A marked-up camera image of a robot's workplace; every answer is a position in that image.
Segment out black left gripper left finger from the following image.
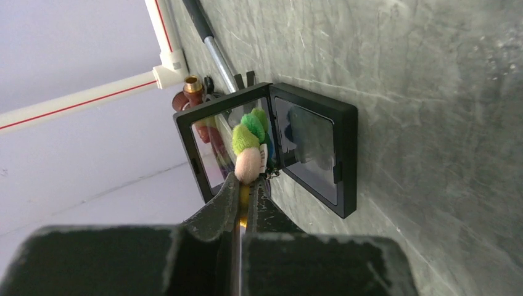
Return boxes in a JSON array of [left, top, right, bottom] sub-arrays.
[[1, 173, 241, 295]]

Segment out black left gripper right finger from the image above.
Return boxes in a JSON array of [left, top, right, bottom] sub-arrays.
[[241, 179, 418, 295]]

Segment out colourful pom-pom brooch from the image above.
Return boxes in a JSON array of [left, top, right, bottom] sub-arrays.
[[231, 107, 277, 228]]

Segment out brown pipe fitting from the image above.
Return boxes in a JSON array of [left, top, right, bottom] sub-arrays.
[[171, 75, 229, 164]]

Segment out black bar tool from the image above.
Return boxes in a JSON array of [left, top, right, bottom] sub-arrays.
[[183, 1, 257, 94]]

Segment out black rectangular frame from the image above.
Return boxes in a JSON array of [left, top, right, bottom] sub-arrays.
[[187, 83, 358, 218]]

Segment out white PVC pipe frame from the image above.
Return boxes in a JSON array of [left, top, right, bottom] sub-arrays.
[[1, 1, 189, 133]]

